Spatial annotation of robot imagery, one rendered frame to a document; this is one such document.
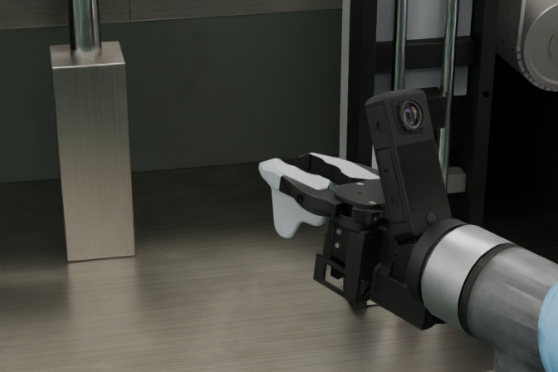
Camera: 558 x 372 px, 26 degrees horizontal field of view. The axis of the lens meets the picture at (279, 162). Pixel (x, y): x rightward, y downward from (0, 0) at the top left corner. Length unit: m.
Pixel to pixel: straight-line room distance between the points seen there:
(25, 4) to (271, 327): 0.61
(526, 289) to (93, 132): 0.81
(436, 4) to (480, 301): 0.59
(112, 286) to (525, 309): 0.80
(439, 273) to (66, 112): 0.75
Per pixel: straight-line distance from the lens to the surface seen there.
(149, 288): 1.54
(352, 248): 0.96
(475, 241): 0.89
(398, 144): 0.92
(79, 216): 1.58
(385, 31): 1.39
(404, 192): 0.92
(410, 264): 0.91
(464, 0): 1.41
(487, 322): 0.87
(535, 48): 1.58
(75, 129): 1.54
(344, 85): 1.74
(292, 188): 0.98
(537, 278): 0.85
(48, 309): 1.51
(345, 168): 1.03
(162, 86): 1.81
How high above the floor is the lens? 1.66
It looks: 24 degrees down
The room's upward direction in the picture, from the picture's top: straight up
